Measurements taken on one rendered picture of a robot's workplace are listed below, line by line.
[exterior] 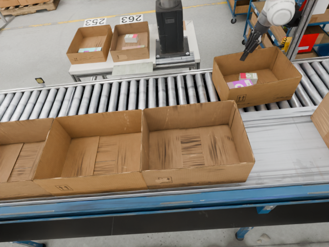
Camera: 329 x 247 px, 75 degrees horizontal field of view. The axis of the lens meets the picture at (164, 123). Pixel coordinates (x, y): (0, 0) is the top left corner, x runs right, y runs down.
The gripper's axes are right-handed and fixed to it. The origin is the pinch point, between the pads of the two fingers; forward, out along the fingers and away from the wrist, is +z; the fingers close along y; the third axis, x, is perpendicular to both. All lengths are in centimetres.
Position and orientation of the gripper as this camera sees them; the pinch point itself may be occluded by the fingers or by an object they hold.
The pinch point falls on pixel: (244, 55)
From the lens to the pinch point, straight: 145.5
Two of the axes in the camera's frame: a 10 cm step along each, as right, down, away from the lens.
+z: -2.4, 6.1, 7.6
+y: -0.4, -7.9, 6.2
